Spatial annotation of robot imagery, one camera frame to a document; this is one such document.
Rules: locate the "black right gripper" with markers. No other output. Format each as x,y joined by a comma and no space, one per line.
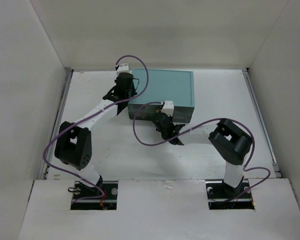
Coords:
170,118

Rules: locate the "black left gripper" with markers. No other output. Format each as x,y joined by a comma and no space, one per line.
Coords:
126,90

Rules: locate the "teal drawer box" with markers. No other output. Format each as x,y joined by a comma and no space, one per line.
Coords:
168,85

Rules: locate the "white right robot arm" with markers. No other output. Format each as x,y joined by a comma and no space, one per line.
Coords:
230,141

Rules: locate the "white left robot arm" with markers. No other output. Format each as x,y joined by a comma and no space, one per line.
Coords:
74,147

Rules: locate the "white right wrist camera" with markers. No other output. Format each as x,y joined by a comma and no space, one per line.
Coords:
168,108

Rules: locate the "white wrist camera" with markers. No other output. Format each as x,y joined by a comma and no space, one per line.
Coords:
168,108
122,68

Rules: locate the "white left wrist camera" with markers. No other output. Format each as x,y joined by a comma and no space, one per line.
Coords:
122,68

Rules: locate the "left aluminium table rail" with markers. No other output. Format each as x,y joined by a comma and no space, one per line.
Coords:
44,168

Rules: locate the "aluminium table rail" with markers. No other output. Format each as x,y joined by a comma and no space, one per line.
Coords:
44,168
261,123

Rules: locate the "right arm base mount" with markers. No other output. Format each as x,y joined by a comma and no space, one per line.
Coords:
223,197

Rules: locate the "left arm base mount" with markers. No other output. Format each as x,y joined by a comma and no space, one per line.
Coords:
86,198

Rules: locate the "right aluminium table rail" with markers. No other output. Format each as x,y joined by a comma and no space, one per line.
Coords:
261,123

